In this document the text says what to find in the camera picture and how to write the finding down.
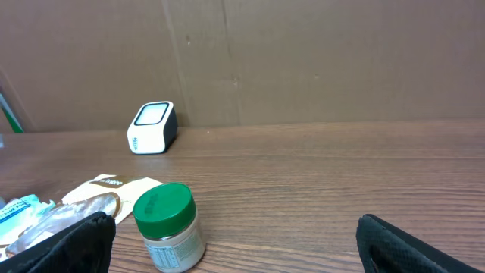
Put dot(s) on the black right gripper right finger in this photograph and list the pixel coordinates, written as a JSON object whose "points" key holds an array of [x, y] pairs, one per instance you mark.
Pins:
{"points": [[384, 248]]}

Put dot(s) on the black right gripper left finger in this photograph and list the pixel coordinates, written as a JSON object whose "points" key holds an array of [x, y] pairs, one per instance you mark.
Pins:
{"points": [[83, 247]]}

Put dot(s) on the beige brown snack bag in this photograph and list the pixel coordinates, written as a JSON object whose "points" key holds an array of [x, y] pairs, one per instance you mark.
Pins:
{"points": [[115, 195]]}

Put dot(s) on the teal snack packet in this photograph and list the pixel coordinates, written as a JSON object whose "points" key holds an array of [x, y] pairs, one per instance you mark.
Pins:
{"points": [[20, 214]]}

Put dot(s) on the green lid jar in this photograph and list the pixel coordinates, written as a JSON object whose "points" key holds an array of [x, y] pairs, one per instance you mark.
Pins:
{"points": [[168, 220]]}

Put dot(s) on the white barcode scanner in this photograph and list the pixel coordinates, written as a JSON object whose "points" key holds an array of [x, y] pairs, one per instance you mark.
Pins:
{"points": [[153, 129]]}

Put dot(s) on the green white object at wall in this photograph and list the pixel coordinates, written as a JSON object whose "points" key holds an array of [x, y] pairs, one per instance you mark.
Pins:
{"points": [[10, 116]]}

